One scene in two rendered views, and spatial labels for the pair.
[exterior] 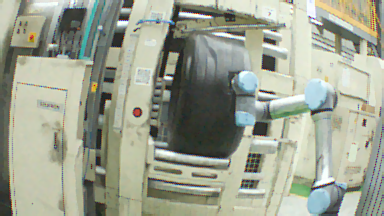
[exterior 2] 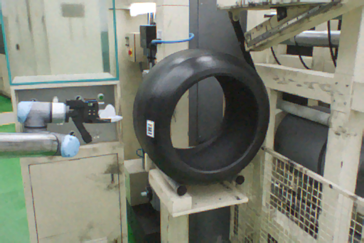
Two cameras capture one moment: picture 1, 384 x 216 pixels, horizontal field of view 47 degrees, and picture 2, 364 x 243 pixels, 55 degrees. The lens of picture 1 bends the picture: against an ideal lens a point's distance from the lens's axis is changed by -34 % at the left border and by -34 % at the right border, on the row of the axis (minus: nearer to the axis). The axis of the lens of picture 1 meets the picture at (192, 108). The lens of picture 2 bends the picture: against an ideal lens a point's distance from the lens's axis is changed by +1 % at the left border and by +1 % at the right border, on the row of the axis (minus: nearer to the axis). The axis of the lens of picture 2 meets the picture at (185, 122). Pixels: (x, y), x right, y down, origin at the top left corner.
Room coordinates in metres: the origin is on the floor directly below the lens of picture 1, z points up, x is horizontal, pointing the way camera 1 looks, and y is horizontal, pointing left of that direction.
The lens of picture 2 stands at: (2.50, -1.48, 1.56)
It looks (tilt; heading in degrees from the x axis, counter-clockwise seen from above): 15 degrees down; 75
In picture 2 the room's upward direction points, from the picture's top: straight up
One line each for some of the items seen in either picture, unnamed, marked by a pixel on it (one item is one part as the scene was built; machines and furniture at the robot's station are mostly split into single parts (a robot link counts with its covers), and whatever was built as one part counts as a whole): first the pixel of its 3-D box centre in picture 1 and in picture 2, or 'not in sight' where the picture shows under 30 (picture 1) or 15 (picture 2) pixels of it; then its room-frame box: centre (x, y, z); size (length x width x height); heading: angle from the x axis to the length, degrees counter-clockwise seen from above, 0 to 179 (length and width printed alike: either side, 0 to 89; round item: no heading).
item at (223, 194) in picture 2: (183, 174); (195, 190); (2.95, -0.01, 0.80); 0.37 x 0.36 x 0.02; 7
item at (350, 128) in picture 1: (348, 150); not in sight; (7.21, -2.40, 0.62); 0.91 x 0.58 x 1.25; 115
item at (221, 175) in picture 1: (187, 172); (168, 187); (2.81, -0.03, 0.83); 0.36 x 0.09 x 0.06; 97
